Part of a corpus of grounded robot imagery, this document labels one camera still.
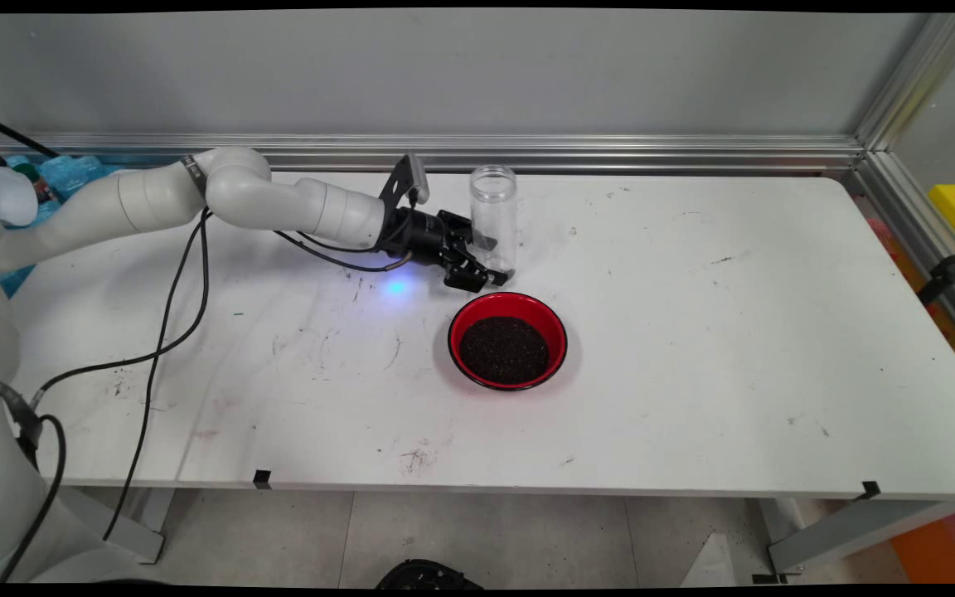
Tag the orange object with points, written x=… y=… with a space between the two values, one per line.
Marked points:
x=942 y=547

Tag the aluminium frame post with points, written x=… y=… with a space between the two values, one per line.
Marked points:
x=917 y=75

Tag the clear plastic jar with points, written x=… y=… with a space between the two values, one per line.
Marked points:
x=494 y=207

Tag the blue printed packaging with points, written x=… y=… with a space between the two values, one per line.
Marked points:
x=79 y=170

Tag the black tape marker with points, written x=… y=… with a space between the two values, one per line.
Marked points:
x=870 y=490
x=262 y=479

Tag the red bowl with black rim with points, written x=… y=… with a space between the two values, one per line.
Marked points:
x=477 y=311

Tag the long aluminium frame rail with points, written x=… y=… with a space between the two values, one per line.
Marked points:
x=693 y=153

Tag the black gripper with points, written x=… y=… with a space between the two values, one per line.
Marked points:
x=424 y=236

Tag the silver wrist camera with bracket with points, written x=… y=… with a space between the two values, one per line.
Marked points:
x=417 y=174

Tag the grey metal table leg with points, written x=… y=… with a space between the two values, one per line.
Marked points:
x=158 y=518
x=850 y=531

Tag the black object on floor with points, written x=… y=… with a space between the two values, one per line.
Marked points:
x=428 y=576

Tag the short aluminium frame rail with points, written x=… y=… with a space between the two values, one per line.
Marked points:
x=900 y=207

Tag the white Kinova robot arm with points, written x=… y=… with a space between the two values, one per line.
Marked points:
x=278 y=203

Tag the black seeds in bowl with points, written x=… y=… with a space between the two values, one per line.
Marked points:
x=504 y=351

